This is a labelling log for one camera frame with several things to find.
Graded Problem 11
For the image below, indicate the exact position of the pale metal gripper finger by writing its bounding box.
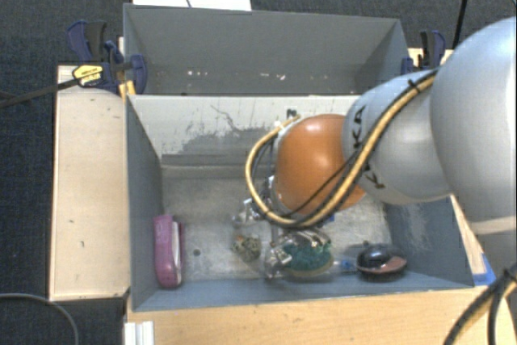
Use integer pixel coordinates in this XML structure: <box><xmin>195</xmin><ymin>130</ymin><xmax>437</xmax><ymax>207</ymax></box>
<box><xmin>269</xmin><ymin>247</ymin><xmax>293</xmax><ymax>266</ymax></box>
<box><xmin>263</xmin><ymin>259</ymin><xmax>284</xmax><ymax>281</ymax></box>

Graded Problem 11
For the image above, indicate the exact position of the spotted tan toy animal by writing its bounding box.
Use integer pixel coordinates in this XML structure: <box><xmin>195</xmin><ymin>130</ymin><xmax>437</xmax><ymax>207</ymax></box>
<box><xmin>231</xmin><ymin>234</ymin><xmax>263</xmax><ymax>261</ymax></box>

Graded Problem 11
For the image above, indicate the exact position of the grey metal bin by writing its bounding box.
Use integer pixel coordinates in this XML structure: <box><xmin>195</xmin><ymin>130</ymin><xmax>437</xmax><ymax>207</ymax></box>
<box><xmin>122</xmin><ymin>2</ymin><xmax>476</xmax><ymax>313</ymax></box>

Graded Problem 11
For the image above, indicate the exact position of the clear plastic bottle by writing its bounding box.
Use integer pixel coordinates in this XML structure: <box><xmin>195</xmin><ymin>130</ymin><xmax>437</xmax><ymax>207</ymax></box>
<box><xmin>282</xmin><ymin>255</ymin><xmax>358</xmax><ymax>280</ymax></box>

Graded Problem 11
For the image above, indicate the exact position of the black and brown rounded object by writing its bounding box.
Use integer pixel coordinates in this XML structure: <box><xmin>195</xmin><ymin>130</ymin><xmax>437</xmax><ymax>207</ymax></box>
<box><xmin>355</xmin><ymin>241</ymin><xmax>409</xmax><ymax>283</ymax></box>

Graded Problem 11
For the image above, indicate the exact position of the pale wood flat board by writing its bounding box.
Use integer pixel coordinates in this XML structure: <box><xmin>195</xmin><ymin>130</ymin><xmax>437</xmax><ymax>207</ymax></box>
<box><xmin>48</xmin><ymin>64</ymin><xmax>132</xmax><ymax>302</ymax></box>

